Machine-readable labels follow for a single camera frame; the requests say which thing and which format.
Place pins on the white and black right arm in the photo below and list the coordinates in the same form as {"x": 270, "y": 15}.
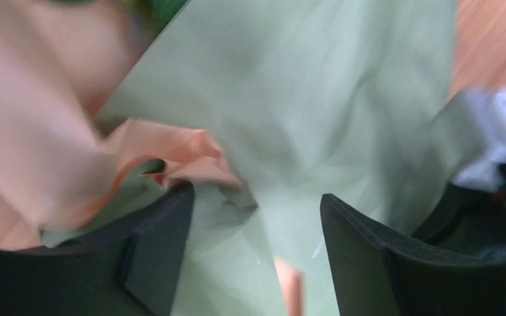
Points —
{"x": 470, "y": 133}

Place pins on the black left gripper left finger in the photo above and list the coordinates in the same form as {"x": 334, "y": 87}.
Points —
{"x": 128, "y": 267}

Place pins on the green and peach wrapping paper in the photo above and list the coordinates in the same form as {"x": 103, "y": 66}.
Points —
{"x": 262, "y": 106}

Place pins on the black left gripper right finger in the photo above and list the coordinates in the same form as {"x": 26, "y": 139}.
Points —
{"x": 379, "y": 271}

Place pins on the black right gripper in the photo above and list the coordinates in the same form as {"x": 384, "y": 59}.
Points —
{"x": 467, "y": 221}

